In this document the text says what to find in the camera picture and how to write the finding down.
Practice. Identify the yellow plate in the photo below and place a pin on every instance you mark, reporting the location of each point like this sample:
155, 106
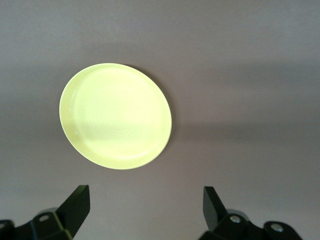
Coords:
115, 117

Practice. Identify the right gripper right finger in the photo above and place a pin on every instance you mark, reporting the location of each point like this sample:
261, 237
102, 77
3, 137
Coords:
217, 220

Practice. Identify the brown table cover sheet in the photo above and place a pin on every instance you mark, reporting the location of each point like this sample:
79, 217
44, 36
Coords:
225, 75

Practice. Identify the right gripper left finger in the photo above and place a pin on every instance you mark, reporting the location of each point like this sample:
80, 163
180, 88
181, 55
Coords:
72, 212

